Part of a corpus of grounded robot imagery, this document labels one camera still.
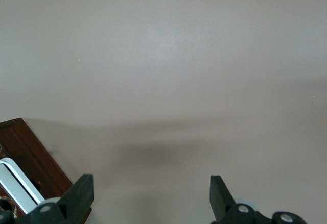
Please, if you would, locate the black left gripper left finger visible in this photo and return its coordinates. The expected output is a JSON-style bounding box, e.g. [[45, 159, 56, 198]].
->
[[0, 174, 94, 224]]

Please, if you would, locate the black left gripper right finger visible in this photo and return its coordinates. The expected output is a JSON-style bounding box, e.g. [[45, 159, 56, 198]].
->
[[209, 175, 306, 224]]

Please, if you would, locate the brown wooden drawer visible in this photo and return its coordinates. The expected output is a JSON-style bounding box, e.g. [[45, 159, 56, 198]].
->
[[0, 117, 92, 224]]

